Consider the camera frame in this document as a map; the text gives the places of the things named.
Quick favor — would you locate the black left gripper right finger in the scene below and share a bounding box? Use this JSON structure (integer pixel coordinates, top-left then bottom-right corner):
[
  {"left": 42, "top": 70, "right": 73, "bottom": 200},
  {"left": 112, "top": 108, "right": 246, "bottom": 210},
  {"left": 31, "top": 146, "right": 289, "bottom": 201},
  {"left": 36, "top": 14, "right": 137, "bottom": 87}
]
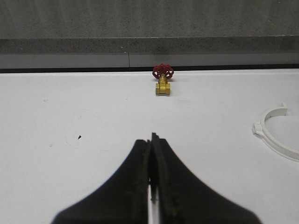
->
[{"left": 151, "top": 133, "right": 260, "bottom": 224}]

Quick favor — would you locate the white half pipe clamp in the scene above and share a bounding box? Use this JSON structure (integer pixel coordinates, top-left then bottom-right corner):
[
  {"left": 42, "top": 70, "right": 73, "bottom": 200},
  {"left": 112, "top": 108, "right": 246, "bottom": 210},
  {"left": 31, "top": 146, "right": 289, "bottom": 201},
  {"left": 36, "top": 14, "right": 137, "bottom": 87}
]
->
[{"left": 252, "top": 102, "right": 299, "bottom": 162}]

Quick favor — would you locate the grey stone countertop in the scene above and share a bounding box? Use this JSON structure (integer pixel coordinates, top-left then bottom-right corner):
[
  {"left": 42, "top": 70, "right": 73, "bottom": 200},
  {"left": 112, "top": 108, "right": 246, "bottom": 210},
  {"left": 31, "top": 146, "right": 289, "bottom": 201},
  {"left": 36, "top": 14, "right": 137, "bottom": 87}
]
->
[{"left": 0, "top": 0, "right": 299, "bottom": 54}]

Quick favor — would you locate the brass valve red handwheel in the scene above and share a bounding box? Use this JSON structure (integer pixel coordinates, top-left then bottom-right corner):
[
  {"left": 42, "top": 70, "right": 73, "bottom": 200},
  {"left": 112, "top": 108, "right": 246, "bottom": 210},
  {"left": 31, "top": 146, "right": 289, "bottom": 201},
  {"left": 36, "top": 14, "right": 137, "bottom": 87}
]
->
[{"left": 152, "top": 63, "right": 174, "bottom": 95}]

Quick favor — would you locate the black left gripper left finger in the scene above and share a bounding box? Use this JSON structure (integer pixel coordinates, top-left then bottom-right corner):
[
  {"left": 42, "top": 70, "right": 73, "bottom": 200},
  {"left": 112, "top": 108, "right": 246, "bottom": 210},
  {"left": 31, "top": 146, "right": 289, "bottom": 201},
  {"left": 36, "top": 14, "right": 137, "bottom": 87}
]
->
[{"left": 53, "top": 140, "right": 150, "bottom": 224}]

